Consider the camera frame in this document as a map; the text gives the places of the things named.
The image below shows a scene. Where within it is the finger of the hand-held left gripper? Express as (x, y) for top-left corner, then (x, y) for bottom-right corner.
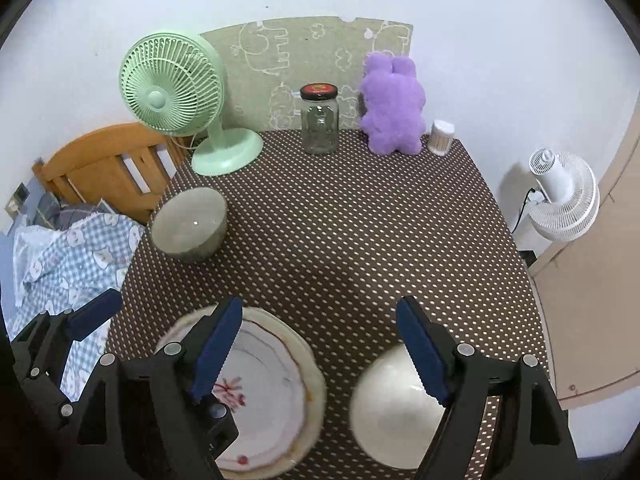
(10, 288), (124, 431)
(197, 395), (240, 458)

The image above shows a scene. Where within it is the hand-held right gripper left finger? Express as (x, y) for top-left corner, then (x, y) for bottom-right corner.
(75, 296), (244, 480)

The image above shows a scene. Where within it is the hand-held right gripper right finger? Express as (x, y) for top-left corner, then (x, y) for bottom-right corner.
(396, 295), (581, 480)

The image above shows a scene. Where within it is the red patterned white plate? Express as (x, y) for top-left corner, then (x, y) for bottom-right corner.
(165, 317), (313, 472)

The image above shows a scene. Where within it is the grey floral bowl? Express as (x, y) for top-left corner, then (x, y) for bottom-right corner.
(150, 187), (228, 262)
(350, 342), (453, 471)

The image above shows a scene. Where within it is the yellow floral plate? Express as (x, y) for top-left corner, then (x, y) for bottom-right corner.
(154, 306), (327, 480)

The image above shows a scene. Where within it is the blue checked blanket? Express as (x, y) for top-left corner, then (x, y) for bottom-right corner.
(10, 205), (146, 401)

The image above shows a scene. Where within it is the grey blue pillow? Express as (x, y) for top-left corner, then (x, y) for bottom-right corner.
(22, 195), (106, 231)

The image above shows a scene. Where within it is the brown polka dot tablecloth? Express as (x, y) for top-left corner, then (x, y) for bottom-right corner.
(102, 127), (553, 480)

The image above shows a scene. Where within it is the wooden bed headboard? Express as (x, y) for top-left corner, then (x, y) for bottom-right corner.
(32, 122), (193, 226)

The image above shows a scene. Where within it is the white standing fan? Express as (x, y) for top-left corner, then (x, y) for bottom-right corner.
(527, 147), (600, 242)

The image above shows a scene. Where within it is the cotton swab container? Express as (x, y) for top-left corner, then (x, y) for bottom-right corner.
(427, 119), (455, 156)

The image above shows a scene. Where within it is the green table fan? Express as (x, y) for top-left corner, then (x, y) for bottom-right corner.
(118, 32), (264, 177)

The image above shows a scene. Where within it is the glass jar red lid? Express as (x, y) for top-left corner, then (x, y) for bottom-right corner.
(300, 82), (341, 155)

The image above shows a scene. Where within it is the purple plush toy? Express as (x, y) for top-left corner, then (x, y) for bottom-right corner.
(357, 51), (427, 155)

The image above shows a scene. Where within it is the black power cable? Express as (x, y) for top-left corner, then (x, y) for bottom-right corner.
(510, 186), (546, 235)

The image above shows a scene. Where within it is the green elephant wall mat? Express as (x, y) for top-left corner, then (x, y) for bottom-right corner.
(200, 16), (413, 131)

